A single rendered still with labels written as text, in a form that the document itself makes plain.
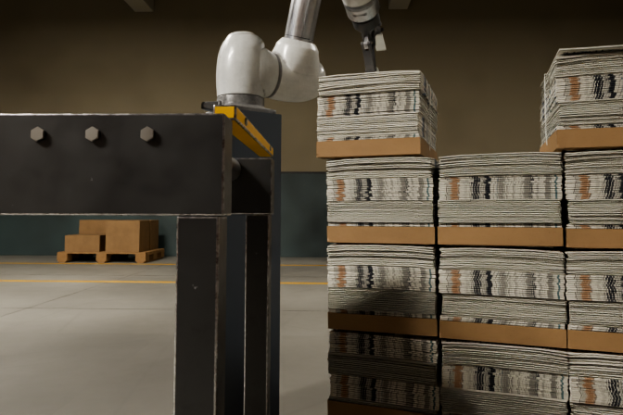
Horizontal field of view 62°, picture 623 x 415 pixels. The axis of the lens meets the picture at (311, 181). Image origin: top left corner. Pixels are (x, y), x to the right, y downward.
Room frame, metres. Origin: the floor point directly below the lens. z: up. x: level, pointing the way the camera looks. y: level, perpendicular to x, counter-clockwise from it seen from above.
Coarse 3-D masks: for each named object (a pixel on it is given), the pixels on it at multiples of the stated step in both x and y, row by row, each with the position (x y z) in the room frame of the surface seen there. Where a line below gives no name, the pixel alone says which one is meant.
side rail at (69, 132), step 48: (0, 144) 0.61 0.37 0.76; (48, 144) 0.60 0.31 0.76; (96, 144) 0.60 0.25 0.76; (144, 144) 0.60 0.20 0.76; (192, 144) 0.60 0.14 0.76; (0, 192) 0.61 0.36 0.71; (48, 192) 0.60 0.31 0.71; (96, 192) 0.60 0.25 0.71; (144, 192) 0.60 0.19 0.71; (192, 192) 0.60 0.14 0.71
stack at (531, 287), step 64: (384, 192) 1.34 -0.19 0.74; (448, 192) 1.30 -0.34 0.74; (512, 192) 1.25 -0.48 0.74; (576, 192) 1.20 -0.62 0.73; (384, 256) 1.35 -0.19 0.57; (448, 256) 1.29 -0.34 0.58; (512, 256) 1.24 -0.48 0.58; (576, 256) 1.20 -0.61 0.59; (448, 320) 1.30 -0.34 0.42; (512, 320) 1.25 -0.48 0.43; (576, 320) 1.20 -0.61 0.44; (384, 384) 1.35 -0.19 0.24; (448, 384) 1.30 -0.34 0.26; (512, 384) 1.25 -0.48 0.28; (576, 384) 1.20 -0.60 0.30
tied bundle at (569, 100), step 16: (560, 64) 1.20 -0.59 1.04; (576, 64) 1.20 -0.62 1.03; (592, 64) 1.18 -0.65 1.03; (608, 64) 1.17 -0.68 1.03; (544, 80) 1.38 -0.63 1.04; (560, 80) 1.21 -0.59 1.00; (576, 80) 1.20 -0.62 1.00; (592, 80) 1.18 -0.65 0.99; (608, 80) 1.18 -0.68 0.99; (544, 96) 1.39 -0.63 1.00; (560, 96) 1.21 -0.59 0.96; (576, 96) 1.20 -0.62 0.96; (592, 96) 1.19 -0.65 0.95; (608, 96) 1.18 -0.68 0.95; (544, 112) 1.45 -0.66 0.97; (560, 112) 1.20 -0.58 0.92; (576, 112) 1.19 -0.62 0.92; (592, 112) 1.18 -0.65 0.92; (608, 112) 1.17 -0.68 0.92; (544, 128) 1.46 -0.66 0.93; (560, 128) 1.21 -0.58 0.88; (576, 128) 1.19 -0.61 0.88
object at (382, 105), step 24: (384, 72) 1.36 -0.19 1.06; (408, 72) 1.34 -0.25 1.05; (336, 96) 1.41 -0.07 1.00; (360, 96) 1.39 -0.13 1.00; (384, 96) 1.36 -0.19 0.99; (408, 96) 1.34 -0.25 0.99; (336, 120) 1.41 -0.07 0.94; (360, 120) 1.39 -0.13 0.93; (384, 120) 1.37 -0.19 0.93; (408, 120) 1.35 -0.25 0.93
